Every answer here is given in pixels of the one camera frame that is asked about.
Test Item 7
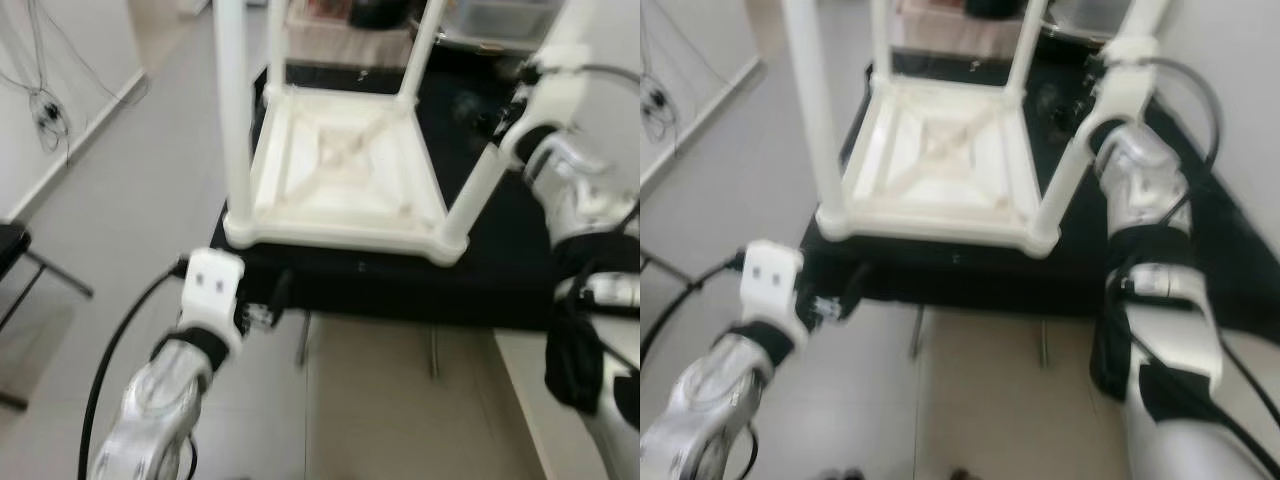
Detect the white plastic table leg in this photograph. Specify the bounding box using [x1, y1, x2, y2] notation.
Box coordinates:
[438, 0, 601, 263]
[1030, 0, 1171, 256]
[213, 0, 259, 246]
[398, 0, 448, 106]
[1005, 0, 1051, 96]
[780, 0, 851, 236]
[263, 0, 293, 99]
[868, 0, 896, 86]

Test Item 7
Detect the white plastic table top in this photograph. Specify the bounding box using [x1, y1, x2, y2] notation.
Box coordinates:
[222, 80, 471, 266]
[815, 72, 1063, 259]

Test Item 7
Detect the green lidded clear box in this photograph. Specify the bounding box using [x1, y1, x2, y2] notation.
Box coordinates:
[440, 0, 561, 46]
[1050, 0, 1141, 41]

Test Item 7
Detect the black tablecloth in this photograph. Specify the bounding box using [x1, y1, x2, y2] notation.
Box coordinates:
[800, 40, 1280, 341]
[210, 45, 641, 331]

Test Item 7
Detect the beige patterned cloth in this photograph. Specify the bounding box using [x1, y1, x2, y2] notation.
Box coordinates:
[895, 0, 1026, 61]
[285, 10, 421, 71]

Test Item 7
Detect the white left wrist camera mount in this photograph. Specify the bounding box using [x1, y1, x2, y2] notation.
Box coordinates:
[740, 240, 806, 346]
[183, 250, 246, 351]

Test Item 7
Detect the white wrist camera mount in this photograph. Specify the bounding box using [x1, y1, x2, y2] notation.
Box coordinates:
[1065, 38, 1161, 151]
[183, 250, 246, 351]
[740, 240, 806, 346]
[500, 45, 593, 166]

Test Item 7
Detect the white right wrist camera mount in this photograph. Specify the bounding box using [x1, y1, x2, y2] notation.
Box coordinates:
[1065, 38, 1161, 151]
[500, 45, 593, 166]

